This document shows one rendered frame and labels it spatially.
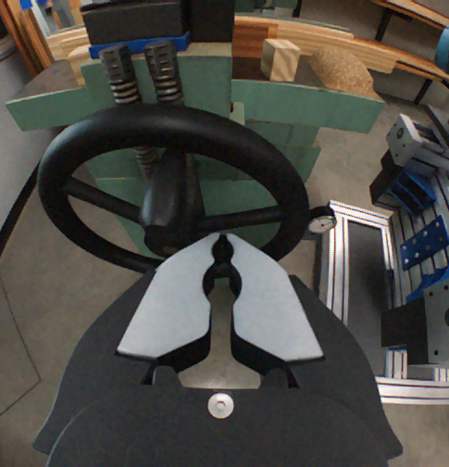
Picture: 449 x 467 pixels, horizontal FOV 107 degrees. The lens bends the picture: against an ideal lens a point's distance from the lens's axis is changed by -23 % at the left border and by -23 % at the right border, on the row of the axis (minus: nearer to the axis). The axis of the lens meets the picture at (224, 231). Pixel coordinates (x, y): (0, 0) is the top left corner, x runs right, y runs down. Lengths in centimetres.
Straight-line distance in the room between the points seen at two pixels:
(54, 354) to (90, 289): 36
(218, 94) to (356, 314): 91
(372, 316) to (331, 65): 88
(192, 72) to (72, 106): 23
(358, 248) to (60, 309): 146
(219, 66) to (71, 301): 120
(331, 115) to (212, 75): 21
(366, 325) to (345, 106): 82
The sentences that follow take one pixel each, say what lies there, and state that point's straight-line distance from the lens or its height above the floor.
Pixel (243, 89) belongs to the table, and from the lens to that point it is 33.
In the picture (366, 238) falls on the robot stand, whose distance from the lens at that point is 116.
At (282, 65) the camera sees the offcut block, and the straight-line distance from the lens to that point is 33.
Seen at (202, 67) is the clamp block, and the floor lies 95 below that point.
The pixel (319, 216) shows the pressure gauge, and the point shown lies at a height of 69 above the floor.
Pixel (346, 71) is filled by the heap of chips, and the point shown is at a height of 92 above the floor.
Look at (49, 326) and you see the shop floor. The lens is 132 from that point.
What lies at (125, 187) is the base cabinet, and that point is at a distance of 49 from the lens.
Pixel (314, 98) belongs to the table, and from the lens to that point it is 35.
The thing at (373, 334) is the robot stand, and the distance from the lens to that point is 101.
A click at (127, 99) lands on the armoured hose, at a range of 23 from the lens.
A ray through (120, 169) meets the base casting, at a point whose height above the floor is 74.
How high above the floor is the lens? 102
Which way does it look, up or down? 59 degrees down
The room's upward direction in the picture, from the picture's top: 3 degrees clockwise
